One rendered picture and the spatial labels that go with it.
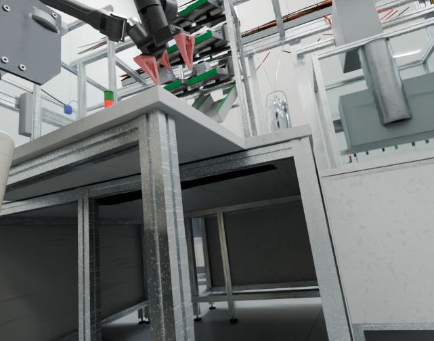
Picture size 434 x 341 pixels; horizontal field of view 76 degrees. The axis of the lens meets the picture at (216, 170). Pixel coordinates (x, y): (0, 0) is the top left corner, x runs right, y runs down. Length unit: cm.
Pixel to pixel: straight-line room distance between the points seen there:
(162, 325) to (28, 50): 48
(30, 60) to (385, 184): 136
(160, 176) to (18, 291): 144
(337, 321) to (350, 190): 81
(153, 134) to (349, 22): 166
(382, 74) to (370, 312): 115
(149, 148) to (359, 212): 115
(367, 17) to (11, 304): 241
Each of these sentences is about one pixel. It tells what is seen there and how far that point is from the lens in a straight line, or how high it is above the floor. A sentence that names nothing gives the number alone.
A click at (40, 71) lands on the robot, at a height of 91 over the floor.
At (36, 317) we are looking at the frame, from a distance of 189.
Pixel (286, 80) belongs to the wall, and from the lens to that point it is 511.
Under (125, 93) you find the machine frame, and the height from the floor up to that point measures 202.
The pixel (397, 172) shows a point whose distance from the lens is 150.
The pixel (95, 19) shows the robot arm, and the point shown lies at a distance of 114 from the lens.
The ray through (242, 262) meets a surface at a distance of 258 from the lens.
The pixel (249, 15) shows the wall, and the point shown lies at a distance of 606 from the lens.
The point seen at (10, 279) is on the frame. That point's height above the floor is 53.
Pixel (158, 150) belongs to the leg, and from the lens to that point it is 46.
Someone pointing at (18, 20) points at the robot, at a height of 98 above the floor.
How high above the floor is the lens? 61
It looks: 13 degrees up
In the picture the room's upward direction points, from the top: 7 degrees counter-clockwise
